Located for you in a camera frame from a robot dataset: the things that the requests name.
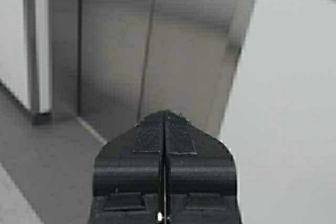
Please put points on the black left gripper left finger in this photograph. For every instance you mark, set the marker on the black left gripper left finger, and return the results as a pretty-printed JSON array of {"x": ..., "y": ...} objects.
[{"x": 128, "y": 175}]

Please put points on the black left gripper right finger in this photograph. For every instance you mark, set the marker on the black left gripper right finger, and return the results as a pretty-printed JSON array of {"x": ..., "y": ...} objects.
[{"x": 201, "y": 175}]

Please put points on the steel elevator door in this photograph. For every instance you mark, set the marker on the steel elevator door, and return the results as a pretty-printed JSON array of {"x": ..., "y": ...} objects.
[{"x": 110, "y": 63}]

